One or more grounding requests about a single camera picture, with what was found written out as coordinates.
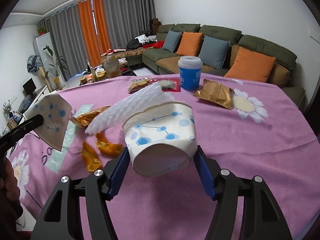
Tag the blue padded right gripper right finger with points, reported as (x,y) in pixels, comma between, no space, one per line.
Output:
(262,217)

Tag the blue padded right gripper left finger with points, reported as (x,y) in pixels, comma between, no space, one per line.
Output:
(60,217)

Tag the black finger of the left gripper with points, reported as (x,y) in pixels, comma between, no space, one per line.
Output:
(10,139)

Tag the crushed white blue-dotted cup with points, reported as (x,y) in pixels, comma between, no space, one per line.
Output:
(56,112)

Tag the white blue-dotted paper bowl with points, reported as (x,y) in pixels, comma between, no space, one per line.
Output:
(161,138)

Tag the person's left hand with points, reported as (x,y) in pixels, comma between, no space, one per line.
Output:
(10,182)

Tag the white black TV cabinet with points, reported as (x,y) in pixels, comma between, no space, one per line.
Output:
(24,106)

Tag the small black monitor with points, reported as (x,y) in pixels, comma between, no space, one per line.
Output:
(29,87)

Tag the orange peel pieces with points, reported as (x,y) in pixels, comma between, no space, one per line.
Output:
(106,148)

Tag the tall green potted plant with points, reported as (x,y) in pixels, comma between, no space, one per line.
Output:
(58,64)

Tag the pink floral tablecloth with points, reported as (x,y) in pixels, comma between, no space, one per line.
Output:
(185,169)

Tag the white standing air conditioner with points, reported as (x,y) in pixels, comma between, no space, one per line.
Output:
(39,43)

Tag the white foam net sleeve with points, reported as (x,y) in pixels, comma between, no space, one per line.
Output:
(148,96)

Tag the dark coffee table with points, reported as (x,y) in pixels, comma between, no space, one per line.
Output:
(105,71)

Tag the gold foil snack bag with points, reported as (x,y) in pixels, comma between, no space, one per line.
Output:
(216,93)

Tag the orange curtain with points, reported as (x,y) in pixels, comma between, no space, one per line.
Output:
(94,29)

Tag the clear cracker packet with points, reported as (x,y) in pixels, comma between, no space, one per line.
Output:
(138,84)

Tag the orange cushion near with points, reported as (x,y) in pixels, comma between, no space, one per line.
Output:
(250,65)

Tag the red snack wrapper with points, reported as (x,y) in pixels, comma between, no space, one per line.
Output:
(168,85)

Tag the blue cup with white lid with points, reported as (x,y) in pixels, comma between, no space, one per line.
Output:
(190,72)

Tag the pile of clothes on sofa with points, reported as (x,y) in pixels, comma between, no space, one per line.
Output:
(141,41)

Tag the green sectional sofa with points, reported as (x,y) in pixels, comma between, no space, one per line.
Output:
(282,72)

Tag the grey-blue cushion near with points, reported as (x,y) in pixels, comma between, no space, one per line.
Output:
(213,52)

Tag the grey-blue cushion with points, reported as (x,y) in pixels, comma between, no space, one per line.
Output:
(171,41)
(213,52)

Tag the grey curtains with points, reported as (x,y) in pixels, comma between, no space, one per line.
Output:
(126,19)

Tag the grey-blue cushion far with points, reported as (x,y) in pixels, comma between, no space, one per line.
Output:
(171,41)

